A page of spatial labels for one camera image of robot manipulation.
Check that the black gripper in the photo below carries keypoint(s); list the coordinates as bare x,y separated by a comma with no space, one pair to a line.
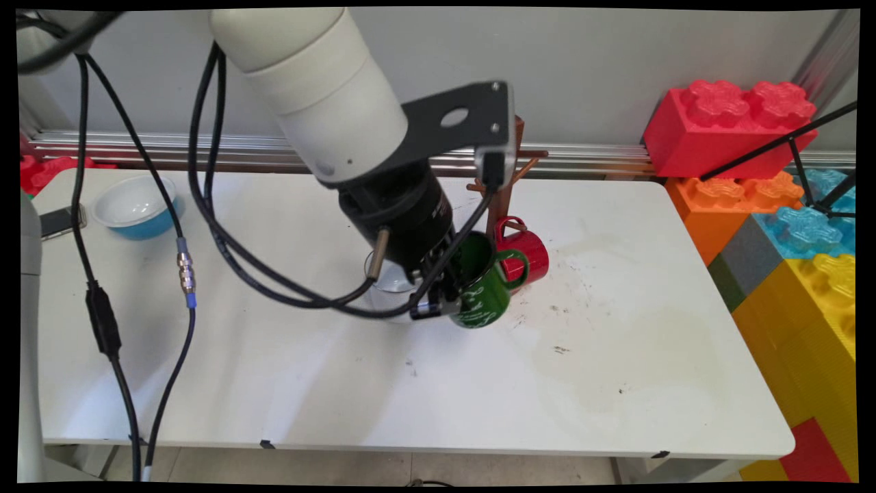
404,212

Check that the green enamel mug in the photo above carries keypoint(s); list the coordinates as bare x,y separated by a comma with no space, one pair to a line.
487,301

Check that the white enamel mug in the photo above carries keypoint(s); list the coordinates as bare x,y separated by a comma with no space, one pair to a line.
387,291

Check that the red enamel mug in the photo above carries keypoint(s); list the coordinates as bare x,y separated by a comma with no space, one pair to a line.
537,253

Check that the brown wooden mug tree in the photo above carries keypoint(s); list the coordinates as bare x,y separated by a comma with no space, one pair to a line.
499,205

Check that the big orange toy brick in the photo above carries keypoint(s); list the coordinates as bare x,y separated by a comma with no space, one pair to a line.
712,219

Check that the big red toy brick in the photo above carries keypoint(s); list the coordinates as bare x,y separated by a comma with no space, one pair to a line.
712,140

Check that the big grey toy brick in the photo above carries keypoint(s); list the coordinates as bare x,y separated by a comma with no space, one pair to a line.
749,263

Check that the blue bowl white inside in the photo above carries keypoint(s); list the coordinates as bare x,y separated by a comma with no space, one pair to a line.
133,205

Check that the big light blue toy brick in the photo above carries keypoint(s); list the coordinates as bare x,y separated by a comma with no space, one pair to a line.
801,233

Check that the big yellow toy brick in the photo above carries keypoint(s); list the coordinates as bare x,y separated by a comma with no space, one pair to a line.
801,342

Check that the black tripod stand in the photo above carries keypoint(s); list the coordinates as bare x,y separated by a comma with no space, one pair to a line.
794,147

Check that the black smartphone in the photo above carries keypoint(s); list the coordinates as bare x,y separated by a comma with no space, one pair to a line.
61,220

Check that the small red toy brick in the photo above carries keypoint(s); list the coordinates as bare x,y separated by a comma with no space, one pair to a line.
814,455

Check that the flat red toy block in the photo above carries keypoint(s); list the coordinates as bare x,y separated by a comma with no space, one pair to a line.
41,171

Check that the slanted aluminium profile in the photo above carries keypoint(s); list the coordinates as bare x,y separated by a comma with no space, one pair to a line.
825,58

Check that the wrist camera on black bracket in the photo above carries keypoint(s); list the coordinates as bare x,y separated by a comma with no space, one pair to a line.
431,133

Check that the aluminium wall rail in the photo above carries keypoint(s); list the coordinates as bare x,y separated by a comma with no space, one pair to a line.
595,159

